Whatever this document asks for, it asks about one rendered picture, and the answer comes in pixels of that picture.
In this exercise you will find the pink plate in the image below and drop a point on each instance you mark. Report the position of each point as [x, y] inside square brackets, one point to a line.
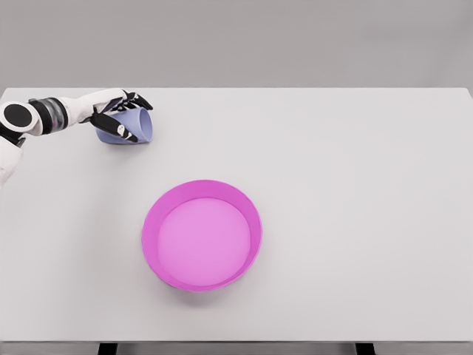
[201, 236]

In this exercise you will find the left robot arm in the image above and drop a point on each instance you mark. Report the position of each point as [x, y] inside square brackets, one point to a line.
[40, 114]

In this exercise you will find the lavender cup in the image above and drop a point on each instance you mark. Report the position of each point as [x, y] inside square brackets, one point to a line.
[142, 124]

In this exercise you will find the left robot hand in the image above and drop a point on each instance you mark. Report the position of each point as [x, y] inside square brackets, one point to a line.
[107, 100]

